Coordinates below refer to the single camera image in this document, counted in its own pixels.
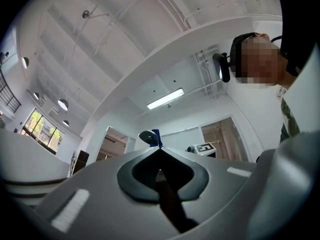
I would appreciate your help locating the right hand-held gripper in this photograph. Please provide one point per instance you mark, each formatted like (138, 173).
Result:
(205, 149)

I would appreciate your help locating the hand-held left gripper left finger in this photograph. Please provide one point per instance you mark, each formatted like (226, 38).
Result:
(100, 196)

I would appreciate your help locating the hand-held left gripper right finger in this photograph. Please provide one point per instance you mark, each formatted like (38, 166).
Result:
(220, 184)

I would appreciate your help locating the blue cloth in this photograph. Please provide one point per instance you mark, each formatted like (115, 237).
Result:
(160, 140)

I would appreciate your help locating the black cabinet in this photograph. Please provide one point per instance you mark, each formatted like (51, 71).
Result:
(81, 159)

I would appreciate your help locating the white tube ceiling light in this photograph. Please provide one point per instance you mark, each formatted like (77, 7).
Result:
(166, 98)

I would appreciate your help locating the checkerboard panel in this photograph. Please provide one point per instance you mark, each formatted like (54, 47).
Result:
(72, 162)

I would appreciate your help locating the round pendant lamp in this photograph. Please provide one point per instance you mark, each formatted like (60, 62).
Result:
(36, 96)
(65, 123)
(25, 62)
(63, 104)

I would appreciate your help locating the large window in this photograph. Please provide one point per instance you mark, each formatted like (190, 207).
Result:
(42, 131)

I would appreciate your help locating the white pipe rack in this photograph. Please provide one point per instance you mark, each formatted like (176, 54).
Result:
(210, 71)

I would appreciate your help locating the person's white shirt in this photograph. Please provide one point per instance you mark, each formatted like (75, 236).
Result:
(302, 104)

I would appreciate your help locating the person's head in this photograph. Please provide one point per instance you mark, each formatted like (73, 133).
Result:
(257, 59)

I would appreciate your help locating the round ceiling spotlight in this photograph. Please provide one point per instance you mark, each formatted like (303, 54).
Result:
(86, 14)

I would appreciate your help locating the white door frame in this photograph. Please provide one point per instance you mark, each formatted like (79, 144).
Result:
(117, 144)
(225, 139)

